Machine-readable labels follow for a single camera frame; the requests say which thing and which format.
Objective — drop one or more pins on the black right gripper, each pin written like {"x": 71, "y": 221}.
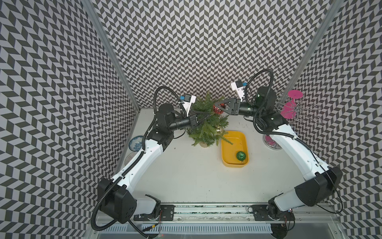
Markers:
{"x": 232, "y": 101}

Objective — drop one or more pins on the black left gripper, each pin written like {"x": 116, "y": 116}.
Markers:
{"x": 193, "y": 118}

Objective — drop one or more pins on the red glitter ball ornament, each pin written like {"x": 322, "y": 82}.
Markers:
{"x": 217, "y": 110}

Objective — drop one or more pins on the small green christmas tree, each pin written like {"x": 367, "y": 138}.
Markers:
{"x": 205, "y": 134}

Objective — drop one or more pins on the gold ball ornament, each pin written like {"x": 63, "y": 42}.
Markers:
{"x": 219, "y": 129}

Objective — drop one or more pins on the green glitter ball ornament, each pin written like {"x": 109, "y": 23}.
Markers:
{"x": 241, "y": 156}

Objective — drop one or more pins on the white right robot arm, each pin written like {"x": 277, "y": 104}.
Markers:
{"x": 320, "y": 180}

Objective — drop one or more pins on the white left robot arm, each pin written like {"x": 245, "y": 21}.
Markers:
{"x": 115, "y": 200}

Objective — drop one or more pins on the yellow plastic tray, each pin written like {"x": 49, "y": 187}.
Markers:
{"x": 237, "y": 142}

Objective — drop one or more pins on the blue patterned bowl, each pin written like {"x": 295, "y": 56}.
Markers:
{"x": 135, "y": 143}

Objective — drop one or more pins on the pink ribbed glass bowl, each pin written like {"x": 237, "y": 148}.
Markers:
{"x": 129, "y": 157}

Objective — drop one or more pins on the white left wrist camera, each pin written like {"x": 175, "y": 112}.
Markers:
{"x": 187, "y": 101}

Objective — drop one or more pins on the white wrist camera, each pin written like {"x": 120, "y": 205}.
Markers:
{"x": 239, "y": 87}
{"x": 187, "y": 101}

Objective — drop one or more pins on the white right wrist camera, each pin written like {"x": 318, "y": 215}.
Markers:
{"x": 239, "y": 87}

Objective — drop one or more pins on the metal base rail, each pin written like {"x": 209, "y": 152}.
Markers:
{"x": 239, "y": 212}

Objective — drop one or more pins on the white slotted cable duct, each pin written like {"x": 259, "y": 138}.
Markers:
{"x": 214, "y": 229}

